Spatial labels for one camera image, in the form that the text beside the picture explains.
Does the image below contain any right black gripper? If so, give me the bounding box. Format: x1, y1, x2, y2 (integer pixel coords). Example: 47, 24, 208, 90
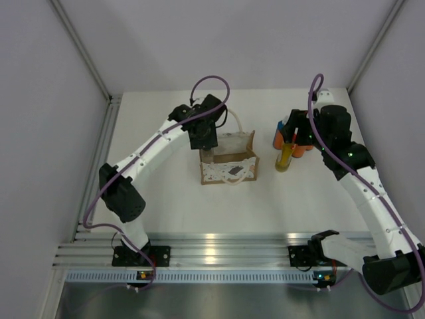
280, 110, 329, 153

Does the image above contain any clear bottle dark cap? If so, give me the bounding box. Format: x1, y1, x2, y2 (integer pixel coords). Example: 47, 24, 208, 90
200, 149, 214, 164

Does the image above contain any yellow bottle red cap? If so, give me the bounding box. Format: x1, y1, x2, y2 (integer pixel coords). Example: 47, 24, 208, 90
275, 143, 296, 173

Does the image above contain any canvas jute tote bag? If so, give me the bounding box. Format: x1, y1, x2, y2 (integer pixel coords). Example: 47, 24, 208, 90
199, 110, 260, 186

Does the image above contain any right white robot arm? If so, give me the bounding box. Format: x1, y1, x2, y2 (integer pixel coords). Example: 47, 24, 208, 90
282, 90, 424, 295

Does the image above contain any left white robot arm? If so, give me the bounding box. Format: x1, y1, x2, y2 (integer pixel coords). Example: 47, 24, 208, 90
99, 94, 226, 266

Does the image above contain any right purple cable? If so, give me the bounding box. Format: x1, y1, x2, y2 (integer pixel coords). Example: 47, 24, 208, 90
307, 73, 425, 314

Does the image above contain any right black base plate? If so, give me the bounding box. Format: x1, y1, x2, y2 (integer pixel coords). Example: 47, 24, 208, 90
287, 244, 350, 268

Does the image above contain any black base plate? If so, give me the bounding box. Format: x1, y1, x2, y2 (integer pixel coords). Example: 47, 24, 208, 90
287, 244, 350, 268
112, 245, 171, 267

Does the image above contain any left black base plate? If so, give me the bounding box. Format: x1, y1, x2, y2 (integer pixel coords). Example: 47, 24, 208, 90
112, 245, 171, 267

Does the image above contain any left aluminium frame post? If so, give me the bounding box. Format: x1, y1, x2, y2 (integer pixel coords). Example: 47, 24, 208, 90
47, 0, 112, 102

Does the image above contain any aluminium frame post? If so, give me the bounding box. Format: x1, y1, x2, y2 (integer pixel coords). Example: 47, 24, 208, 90
47, 0, 112, 102
346, 0, 408, 95

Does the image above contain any right aluminium frame post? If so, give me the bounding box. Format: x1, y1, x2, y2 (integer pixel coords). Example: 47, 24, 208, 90
346, 0, 408, 95

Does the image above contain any aluminium mounting rail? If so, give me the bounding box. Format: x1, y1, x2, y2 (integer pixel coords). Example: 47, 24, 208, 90
52, 231, 312, 270

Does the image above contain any slotted grey cable duct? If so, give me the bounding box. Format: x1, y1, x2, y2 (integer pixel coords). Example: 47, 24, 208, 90
66, 269, 335, 284

